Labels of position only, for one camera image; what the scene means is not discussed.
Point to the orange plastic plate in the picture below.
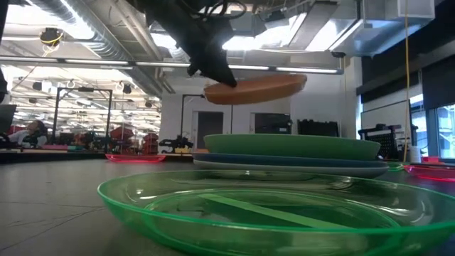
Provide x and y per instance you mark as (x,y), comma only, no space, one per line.
(259,90)

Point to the clear pink plastic plate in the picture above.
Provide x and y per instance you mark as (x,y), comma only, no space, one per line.
(135,158)
(432,172)

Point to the opaque green plastic plate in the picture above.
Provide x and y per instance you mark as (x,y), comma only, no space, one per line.
(291,146)

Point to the blue plastic plate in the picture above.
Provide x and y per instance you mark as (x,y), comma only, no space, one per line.
(284,160)

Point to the large clear green plate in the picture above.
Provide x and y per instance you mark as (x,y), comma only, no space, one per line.
(277,213)

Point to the small clear green plate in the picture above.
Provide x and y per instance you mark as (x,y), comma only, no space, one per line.
(395,165)

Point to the black background robot arm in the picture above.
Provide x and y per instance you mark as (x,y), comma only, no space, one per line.
(176,143)

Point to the long ceiling light bar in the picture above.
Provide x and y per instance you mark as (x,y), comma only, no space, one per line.
(96,62)

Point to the black cabinet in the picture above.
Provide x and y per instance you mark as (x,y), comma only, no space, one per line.
(318,128)

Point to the grey plastic plate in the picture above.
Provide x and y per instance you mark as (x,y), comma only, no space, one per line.
(291,170)

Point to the person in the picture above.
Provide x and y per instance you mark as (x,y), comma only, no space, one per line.
(30,135)

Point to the black perforated rack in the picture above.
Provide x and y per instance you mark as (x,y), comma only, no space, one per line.
(382,144)

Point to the dark monitor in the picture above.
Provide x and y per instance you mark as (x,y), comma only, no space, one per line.
(5,117)

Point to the white roll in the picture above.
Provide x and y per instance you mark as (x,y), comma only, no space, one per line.
(415,154)

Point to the small red item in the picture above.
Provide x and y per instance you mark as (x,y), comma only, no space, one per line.
(432,159)

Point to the black metal frame stand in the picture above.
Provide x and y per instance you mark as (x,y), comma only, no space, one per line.
(56,117)

